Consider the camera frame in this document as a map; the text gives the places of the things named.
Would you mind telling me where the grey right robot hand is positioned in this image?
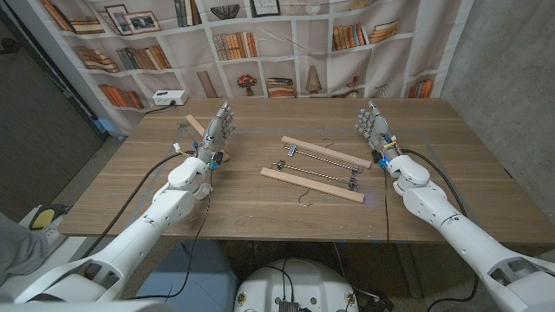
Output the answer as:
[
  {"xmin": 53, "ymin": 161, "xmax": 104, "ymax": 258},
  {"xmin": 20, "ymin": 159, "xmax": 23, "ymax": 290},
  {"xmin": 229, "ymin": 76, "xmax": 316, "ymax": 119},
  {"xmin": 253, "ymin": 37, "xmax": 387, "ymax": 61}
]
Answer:
[{"xmin": 354, "ymin": 100, "xmax": 402, "ymax": 164}]

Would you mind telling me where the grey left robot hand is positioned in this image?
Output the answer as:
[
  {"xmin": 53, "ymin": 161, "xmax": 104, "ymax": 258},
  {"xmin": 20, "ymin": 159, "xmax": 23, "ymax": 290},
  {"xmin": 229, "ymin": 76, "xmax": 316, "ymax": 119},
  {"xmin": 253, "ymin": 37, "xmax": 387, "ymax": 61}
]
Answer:
[{"xmin": 195, "ymin": 101, "xmax": 238, "ymax": 164}]

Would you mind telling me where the wooden clip hanger, blue clip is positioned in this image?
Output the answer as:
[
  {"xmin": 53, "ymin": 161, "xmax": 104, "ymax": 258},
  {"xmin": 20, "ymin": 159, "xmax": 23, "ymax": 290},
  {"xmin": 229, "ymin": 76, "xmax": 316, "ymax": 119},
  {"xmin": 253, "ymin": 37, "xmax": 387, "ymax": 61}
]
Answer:
[{"xmin": 280, "ymin": 135, "xmax": 373, "ymax": 175}]

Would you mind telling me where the white power strip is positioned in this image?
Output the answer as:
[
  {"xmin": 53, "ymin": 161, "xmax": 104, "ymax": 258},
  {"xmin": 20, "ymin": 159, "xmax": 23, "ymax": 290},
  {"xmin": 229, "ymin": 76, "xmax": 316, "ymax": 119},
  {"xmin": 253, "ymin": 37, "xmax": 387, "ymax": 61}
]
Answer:
[{"xmin": 152, "ymin": 89, "xmax": 189, "ymax": 107}]

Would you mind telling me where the wooden clip hanger, twisted rod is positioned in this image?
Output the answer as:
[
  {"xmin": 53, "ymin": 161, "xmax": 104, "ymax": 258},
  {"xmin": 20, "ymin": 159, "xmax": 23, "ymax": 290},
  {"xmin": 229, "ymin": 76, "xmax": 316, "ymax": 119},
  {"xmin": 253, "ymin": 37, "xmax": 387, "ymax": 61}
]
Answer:
[{"xmin": 259, "ymin": 160, "xmax": 366, "ymax": 208}]

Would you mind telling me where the printed bookshelf backdrop cloth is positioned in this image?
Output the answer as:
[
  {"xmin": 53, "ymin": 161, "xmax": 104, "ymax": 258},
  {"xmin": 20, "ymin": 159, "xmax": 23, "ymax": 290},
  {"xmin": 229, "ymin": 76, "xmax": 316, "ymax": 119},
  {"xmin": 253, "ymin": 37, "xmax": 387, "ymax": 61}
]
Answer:
[{"xmin": 41, "ymin": 0, "xmax": 476, "ymax": 135}]

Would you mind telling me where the grey table leg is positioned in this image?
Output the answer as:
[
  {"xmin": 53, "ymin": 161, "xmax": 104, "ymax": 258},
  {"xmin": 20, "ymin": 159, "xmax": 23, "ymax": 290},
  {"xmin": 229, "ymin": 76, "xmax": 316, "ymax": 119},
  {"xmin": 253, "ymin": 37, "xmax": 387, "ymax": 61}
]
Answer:
[{"xmin": 396, "ymin": 242, "xmax": 424, "ymax": 299}]

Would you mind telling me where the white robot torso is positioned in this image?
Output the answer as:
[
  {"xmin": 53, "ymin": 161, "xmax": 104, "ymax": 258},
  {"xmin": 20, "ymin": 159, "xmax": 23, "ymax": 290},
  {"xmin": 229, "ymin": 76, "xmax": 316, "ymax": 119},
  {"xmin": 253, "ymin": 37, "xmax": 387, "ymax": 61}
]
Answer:
[{"xmin": 233, "ymin": 258, "xmax": 360, "ymax": 312}]

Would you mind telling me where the yellow and black pedal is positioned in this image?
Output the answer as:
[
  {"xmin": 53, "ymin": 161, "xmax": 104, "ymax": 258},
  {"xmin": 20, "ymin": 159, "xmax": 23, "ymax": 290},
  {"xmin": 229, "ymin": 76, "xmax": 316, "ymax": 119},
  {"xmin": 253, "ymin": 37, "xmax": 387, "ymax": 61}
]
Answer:
[{"xmin": 28, "ymin": 204, "xmax": 70, "ymax": 231}]

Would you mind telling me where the white floor platform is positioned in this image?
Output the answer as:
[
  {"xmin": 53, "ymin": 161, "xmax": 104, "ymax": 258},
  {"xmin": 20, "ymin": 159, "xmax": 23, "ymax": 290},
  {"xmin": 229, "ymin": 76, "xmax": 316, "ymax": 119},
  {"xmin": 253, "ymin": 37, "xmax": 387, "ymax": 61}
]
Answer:
[{"xmin": 0, "ymin": 205, "xmax": 92, "ymax": 304}]

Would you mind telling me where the grey cloth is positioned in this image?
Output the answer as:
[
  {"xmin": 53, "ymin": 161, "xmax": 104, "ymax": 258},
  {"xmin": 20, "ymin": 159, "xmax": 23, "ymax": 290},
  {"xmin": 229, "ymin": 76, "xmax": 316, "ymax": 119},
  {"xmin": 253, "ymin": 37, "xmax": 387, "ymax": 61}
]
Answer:
[{"xmin": 0, "ymin": 211, "xmax": 49, "ymax": 287}]

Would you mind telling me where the wooden clip hanger, thin wire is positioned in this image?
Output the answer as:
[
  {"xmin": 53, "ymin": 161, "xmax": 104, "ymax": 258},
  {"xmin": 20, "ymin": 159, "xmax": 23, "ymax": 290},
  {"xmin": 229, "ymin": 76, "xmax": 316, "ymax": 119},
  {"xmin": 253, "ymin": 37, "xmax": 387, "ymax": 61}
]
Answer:
[{"xmin": 176, "ymin": 114, "xmax": 232, "ymax": 164}]

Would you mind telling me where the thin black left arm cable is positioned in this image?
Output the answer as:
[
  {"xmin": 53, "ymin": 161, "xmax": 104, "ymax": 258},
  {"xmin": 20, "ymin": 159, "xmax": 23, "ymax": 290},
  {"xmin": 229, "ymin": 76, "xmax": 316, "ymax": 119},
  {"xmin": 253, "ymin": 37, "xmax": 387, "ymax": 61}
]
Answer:
[{"xmin": 128, "ymin": 166, "xmax": 215, "ymax": 302}]

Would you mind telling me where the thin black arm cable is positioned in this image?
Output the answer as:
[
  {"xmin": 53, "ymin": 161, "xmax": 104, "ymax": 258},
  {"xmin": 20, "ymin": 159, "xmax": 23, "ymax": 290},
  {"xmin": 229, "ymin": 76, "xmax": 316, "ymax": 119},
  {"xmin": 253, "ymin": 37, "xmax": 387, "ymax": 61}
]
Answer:
[
  {"xmin": 382, "ymin": 166, "xmax": 390, "ymax": 243},
  {"xmin": 128, "ymin": 166, "xmax": 215, "ymax": 302}
]

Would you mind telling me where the black power strip cable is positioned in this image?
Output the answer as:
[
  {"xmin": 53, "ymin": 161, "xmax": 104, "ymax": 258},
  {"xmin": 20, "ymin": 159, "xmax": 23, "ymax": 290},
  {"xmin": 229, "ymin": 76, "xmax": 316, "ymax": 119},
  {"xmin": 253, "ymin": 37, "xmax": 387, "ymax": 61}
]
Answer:
[{"xmin": 144, "ymin": 101, "xmax": 177, "ymax": 116}]

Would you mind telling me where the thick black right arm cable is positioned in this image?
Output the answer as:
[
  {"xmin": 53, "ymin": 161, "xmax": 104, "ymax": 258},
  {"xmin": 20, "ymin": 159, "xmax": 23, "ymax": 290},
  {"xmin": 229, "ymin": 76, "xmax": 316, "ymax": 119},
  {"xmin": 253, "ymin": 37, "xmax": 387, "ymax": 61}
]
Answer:
[{"xmin": 401, "ymin": 148, "xmax": 480, "ymax": 312}]

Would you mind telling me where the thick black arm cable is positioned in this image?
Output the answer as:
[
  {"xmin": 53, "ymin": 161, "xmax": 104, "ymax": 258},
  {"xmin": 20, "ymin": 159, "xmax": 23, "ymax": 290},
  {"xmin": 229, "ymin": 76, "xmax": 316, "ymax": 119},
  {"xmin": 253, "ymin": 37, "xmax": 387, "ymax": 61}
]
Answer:
[
  {"xmin": 401, "ymin": 148, "xmax": 480, "ymax": 312},
  {"xmin": 80, "ymin": 150, "xmax": 196, "ymax": 261}
]

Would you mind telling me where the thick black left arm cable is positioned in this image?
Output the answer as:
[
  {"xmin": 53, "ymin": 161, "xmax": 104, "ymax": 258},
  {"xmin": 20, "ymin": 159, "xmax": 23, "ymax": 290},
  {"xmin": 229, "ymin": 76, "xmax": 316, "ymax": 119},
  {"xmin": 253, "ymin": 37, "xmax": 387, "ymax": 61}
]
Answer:
[{"xmin": 80, "ymin": 150, "xmax": 196, "ymax": 261}]

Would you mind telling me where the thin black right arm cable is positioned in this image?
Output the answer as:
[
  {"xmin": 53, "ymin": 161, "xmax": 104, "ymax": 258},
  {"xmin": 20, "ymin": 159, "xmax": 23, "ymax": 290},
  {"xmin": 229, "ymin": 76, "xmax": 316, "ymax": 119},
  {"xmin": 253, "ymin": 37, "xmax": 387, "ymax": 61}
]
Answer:
[{"xmin": 382, "ymin": 166, "xmax": 390, "ymax": 243}]

